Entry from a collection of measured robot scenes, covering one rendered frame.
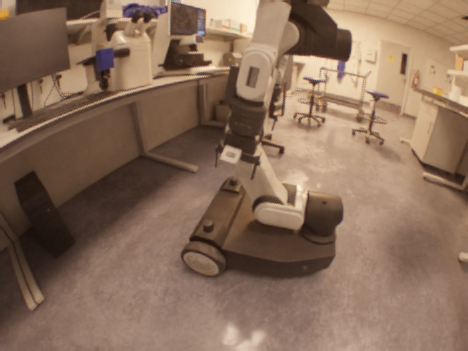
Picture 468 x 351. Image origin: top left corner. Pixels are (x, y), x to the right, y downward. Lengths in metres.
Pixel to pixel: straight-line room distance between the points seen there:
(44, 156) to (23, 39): 0.88
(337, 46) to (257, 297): 0.97
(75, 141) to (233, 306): 1.54
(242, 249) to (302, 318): 0.40
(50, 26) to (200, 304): 1.46
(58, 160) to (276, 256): 1.58
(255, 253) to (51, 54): 1.31
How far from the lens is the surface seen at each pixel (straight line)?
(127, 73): 1.03
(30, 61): 1.15
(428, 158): 2.88
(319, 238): 0.93
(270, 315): 0.91
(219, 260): 0.84
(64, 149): 1.73
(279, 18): 0.48
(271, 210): 0.81
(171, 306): 0.95
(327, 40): 0.66
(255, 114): 0.48
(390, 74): 6.58
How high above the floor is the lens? 0.85
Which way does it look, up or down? 32 degrees down
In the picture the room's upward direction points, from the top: straight up
